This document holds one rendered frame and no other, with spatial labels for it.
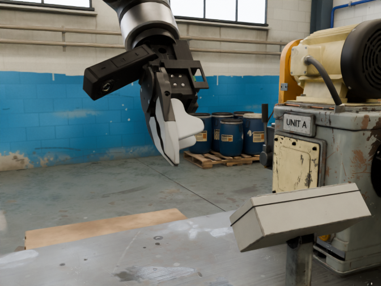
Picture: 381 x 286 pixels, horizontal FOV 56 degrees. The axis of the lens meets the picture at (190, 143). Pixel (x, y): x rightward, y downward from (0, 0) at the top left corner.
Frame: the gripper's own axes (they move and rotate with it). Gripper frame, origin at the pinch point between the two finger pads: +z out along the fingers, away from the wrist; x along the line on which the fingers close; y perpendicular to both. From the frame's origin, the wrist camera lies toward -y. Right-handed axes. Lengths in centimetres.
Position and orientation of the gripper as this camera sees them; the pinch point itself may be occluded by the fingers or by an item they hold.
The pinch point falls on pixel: (168, 156)
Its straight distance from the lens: 46.8
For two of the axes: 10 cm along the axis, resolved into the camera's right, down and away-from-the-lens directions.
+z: 2.5, 8.5, -4.6
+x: -3.0, 5.2, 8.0
